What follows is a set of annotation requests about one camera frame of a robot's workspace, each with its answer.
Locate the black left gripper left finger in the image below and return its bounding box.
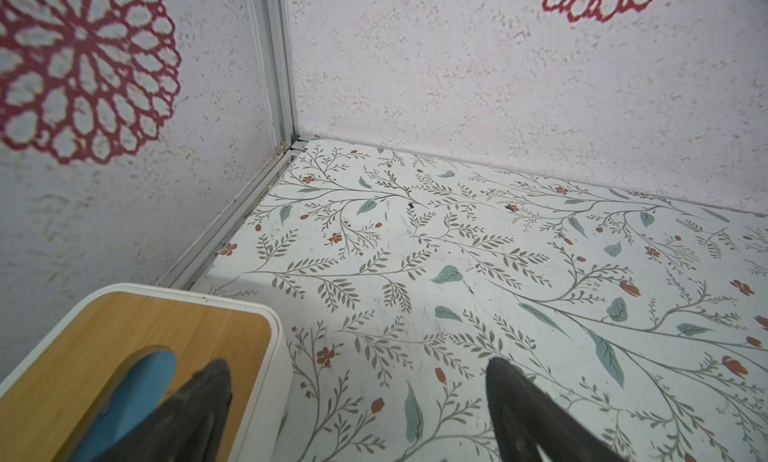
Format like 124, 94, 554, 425
96, 358, 233, 461

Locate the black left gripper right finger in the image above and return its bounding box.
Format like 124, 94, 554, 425
485, 357, 622, 461

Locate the white wooden-top tissue box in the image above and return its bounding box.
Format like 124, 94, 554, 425
1, 283, 292, 461

